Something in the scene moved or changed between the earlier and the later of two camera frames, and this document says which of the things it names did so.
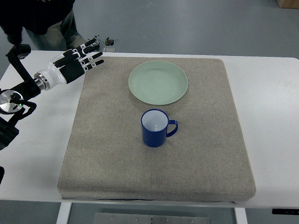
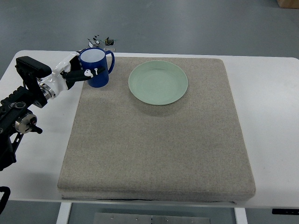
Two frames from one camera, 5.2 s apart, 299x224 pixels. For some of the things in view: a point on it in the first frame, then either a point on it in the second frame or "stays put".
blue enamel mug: (153, 124) → (93, 58)
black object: (2, 172) → (4, 199)
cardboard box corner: (292, 4) stays put
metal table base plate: (102, 218) stays put
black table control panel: (285, 211) stays put
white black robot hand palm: (59, 71) → (56, 84)
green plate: (158, 82) stays put
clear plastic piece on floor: (109, 50) stays put
